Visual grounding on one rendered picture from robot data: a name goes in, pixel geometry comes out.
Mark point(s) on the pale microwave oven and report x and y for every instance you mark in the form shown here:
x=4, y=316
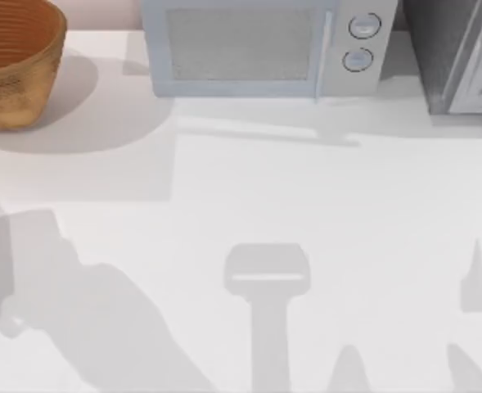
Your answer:
x=363, y=45

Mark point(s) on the round microwave knob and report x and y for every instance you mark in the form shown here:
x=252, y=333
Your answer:
x=357, y=60
x=364, y=25

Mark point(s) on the pale blue microwave door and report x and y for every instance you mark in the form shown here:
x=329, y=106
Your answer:
x=236, y=45

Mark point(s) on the woven brown basket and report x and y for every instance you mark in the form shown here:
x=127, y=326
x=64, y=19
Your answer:
x=15, y=69

